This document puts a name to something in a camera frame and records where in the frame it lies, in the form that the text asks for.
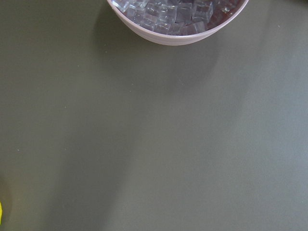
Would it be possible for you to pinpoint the pink bowl of ice cubes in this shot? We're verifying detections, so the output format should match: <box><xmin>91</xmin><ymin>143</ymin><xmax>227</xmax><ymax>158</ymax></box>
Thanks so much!
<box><xmin>107</xmin><ymin>0</ymin><xmax>249</xmax><ymax>46</ymax></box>

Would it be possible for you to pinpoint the yellow lemon near bowl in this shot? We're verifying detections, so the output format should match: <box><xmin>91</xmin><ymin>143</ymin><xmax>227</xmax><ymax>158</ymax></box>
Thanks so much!
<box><xmin>0</xmin><ymin>202</ymin><xmax>3</xmax><ymax>224</ymax></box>

